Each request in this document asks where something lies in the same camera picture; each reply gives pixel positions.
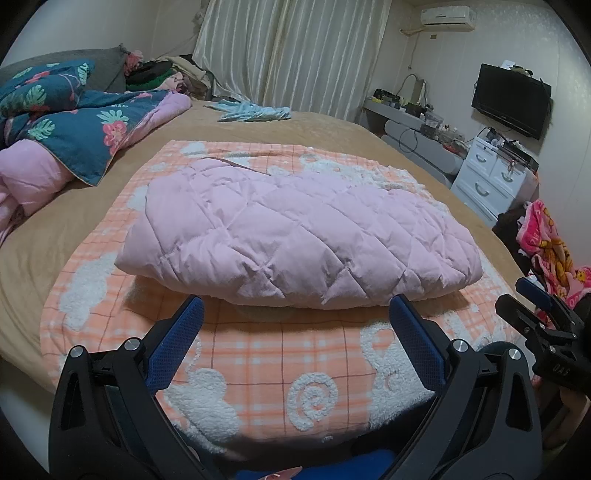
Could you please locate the black flat television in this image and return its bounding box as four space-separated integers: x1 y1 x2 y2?
470 63 553 141

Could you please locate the blue floral pillow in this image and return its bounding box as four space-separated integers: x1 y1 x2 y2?
0 59 96 117

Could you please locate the blue cloth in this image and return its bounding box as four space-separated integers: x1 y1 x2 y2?
235 451 394 480

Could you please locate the blue floral quilt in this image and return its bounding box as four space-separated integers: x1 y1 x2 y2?
0 89 193 232

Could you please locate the grey wall shelf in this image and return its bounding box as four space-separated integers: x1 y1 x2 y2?
362 99 468 175

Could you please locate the white air conditioner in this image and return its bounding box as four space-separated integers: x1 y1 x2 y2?
420 6 478 32

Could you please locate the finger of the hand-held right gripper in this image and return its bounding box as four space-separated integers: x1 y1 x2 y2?
516 277 587 326
495 295 557 344

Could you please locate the pile of mixed clothes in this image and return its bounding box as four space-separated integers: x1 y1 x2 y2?
124 49 219 101

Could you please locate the white striped curtain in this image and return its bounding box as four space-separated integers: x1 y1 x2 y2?
191 0 393 121

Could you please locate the grey pillow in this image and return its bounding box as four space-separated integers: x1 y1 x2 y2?
0 45 129 94

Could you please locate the dark clothes heap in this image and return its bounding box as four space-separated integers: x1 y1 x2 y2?
491 210 536 278

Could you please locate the light blue garment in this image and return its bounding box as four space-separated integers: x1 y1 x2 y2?
204 100 292 123

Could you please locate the white drawer cabinet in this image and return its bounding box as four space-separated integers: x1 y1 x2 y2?
450 135 539 228

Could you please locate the pink quilted jacket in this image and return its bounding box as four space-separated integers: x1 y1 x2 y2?
115 157 484 309

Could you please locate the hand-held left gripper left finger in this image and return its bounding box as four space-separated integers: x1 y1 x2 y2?
48 295 205 480

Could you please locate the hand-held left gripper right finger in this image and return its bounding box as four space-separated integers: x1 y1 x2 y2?
389 294 543 480

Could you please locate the bed with tan sheet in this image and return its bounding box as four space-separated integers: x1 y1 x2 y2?
0 99 527 398

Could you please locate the orange plaid fleece blanket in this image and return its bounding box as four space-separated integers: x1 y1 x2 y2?
41 139 526 456

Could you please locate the group of small bottles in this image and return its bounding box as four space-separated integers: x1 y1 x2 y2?
372 75 468 149

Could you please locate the pink printed cloth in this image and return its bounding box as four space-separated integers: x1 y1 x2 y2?
516 198 591 311

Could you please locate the person's right hand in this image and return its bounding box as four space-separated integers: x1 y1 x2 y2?
560 385 591 439

